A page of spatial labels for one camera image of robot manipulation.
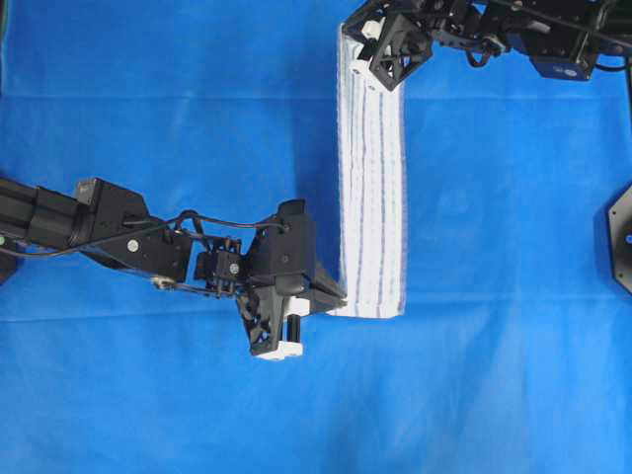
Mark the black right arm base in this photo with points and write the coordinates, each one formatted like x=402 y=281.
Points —
x=612 y=241

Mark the blue striped white towel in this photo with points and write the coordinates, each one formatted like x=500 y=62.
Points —
x=372 y=190

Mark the blue table cloth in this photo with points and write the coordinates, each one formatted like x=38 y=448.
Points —
x=513 y=354

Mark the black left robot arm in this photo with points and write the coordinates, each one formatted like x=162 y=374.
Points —
x=113 y=227

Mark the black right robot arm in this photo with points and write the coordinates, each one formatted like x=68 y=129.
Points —
x=562 y=39

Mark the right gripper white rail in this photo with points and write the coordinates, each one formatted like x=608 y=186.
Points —
x=391 y=46

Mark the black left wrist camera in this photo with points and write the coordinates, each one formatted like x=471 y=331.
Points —
x=295 y=248

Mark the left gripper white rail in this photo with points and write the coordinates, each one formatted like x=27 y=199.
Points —
x=261 y=306

